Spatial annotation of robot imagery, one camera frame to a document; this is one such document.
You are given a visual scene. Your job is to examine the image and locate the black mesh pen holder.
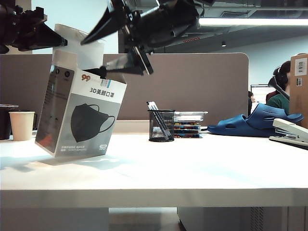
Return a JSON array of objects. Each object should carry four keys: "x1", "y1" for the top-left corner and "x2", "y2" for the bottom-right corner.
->
[{"x1": 147, "y1": 110, "x2": 176, "y2": 142}]

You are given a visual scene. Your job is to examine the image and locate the red office chair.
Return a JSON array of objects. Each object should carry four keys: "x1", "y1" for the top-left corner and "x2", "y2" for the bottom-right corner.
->
[{"x1": 266, "y1": 90, "x2": 277, "y2": 104}]

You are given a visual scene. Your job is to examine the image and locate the dark cup at edge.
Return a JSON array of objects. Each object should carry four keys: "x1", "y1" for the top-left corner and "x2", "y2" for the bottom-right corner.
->
[{"x1": 0, "y1": 107, "x2": 12, "y2": 141}]

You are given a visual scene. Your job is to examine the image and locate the black chair headrest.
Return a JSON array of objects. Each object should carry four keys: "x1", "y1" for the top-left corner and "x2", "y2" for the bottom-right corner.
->
[{"x1": 268, "y1": 76, "x2": 291, "y2": 101}]

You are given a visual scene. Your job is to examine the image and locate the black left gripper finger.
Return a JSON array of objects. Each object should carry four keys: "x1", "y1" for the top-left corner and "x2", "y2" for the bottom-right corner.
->
[{"x1": 18, "y1": 23, "x2": 68, "y2": 51}]

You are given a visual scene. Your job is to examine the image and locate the clear plastic flat case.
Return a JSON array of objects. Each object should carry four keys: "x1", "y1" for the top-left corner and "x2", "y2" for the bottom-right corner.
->
[{"x1": 173, "y1": 111, "x2": 209, "y2": 122}]

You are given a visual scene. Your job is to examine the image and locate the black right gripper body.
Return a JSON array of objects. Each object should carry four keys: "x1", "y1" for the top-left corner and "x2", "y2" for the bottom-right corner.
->
[{"x1": 107, "y1": 0, "x2": 201, "y2": 76}]

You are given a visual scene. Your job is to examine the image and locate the colourful printed flat box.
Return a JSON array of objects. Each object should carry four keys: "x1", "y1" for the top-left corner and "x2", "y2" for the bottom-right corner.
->
[
  {"x1": 173, "y1": 127, "x2": 202, "y2": 133},
  {"x1": 173, "y1": 132, "x2": 201, "y2": 140},
  {"x1": 173, "y1": 121, "x2": 201, "y2": 128}
]

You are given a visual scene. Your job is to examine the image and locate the brown desk partition panel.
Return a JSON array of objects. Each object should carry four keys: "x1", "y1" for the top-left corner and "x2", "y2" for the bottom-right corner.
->
[{"x1": 0, "y1": 52, "x2": 250, "y2": 128}]

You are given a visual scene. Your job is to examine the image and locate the blue rubber slipper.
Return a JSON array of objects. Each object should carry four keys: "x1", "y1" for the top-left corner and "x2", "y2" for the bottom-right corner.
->
[{"x1": 207, "y1": 103, "x2": 304, "y2": 138}]

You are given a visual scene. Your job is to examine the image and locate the computer monitor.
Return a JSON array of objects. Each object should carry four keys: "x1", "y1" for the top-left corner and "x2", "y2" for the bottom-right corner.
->
[{"x1": 250, "y1": 84, "x2": 274, "y2": 106}]

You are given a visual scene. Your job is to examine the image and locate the ceiling light strip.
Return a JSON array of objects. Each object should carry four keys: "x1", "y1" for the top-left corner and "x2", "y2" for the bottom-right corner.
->
[{"x1": 198, "y1": 18, "x2": 308, "y2": 26}]

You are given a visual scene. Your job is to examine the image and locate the white grey mask box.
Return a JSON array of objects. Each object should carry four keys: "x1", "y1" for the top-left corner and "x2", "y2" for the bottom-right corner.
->
[{"x1": 35, "y1": 23, "x2": 128, "y2": 159}]

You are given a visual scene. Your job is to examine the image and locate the grey white stapler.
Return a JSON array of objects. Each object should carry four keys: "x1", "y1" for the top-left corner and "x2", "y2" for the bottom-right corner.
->
[{"x1": 269, "y1": 117, "x2": 308, "y2": 150}]

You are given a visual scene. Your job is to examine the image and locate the person with dark hair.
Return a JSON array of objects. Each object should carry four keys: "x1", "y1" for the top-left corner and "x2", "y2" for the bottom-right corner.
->
[{"x1": 248, "y1": 90, "x2": 256, "y2": 116}]

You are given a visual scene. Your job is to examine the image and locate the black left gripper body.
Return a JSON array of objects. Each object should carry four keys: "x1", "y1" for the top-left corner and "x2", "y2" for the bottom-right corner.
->
[{"x1": 0, "y1": 3, "x2": 48, "y2": 55}]

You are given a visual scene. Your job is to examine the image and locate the person in green shirt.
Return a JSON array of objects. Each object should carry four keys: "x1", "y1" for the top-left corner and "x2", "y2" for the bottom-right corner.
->
[{"x1": 266, "y1": 60, "x2": 292, "y2": 115}]

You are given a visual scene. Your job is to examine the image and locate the beige paper cup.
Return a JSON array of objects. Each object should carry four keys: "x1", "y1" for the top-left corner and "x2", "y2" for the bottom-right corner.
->
[{"x1": 9, "y1": 111, "x2": 36, "y2": 141}]

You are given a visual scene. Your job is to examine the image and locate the cardboard box with labels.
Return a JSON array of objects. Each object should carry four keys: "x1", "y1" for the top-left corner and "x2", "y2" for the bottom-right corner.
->
[{"x1": 289, "y1": 54, "x2": 308, "y2": 129}]

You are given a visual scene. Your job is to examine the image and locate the white black-capped pen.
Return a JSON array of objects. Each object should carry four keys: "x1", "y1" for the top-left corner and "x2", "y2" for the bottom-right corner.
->
[
  {"x1": 146, "y1": 102, "x2": 169, "y2": 141},
  {"x1": 150, "y1": 102, "x2": 173, "y2": 141}
]

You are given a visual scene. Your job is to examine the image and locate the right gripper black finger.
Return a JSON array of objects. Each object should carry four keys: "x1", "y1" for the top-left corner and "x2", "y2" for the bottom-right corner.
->
[
  {"x1": 99, "y1": 50, "x2": 149, "y2": 77},
  {"x1": 80, "y1": 5, "x2": 128, "y2": 46}
]

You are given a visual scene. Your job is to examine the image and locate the grey desk side panel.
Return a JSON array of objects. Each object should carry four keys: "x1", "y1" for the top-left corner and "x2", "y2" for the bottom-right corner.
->
[{"x1": 0, "y1": 208, "x2": 109, "y2": 231}]

